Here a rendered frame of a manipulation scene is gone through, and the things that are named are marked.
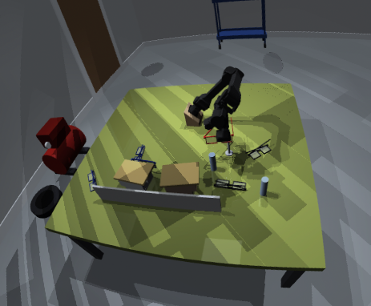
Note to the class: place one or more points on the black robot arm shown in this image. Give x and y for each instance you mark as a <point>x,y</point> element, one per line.
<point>230,96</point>

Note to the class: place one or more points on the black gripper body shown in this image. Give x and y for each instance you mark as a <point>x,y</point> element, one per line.
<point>224,134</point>

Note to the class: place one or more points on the grey rectangular panel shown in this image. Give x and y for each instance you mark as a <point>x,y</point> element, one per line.
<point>160,199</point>

